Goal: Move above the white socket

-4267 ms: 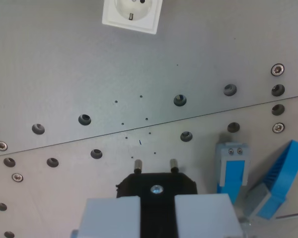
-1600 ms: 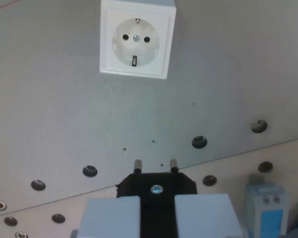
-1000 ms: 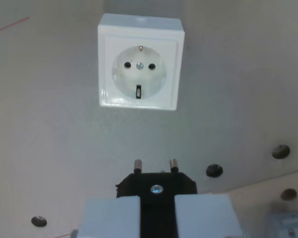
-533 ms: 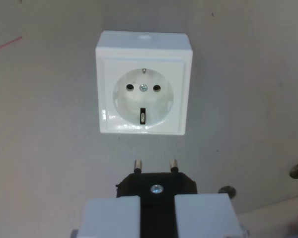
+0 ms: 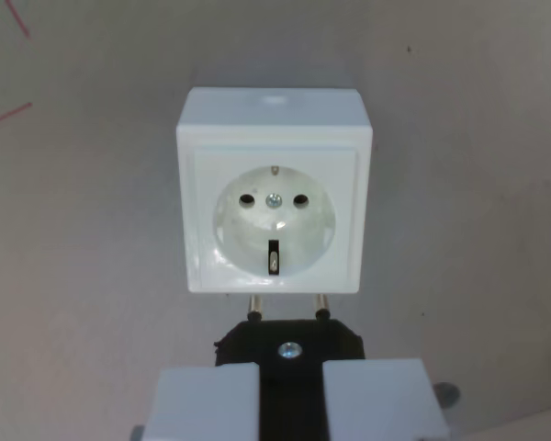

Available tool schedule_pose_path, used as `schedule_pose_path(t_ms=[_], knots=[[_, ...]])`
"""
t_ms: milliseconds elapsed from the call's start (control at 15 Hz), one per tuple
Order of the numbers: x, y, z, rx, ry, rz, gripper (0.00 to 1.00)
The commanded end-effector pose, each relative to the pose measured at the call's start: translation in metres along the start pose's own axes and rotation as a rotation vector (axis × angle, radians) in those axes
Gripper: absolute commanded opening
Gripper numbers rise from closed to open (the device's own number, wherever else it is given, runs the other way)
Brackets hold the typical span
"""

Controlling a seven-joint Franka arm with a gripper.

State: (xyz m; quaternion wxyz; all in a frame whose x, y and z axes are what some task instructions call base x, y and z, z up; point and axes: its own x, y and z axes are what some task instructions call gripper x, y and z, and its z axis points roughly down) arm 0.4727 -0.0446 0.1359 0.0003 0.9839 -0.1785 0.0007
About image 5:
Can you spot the white wall socket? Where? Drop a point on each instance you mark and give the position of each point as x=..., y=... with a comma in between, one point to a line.
x=275, y=133

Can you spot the black two-pin power plug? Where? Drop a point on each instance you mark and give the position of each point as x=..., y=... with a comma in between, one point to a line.
x=291, y=335

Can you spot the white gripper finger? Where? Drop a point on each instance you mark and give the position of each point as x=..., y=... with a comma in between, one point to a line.
x=204, y=404
x=376, y=402

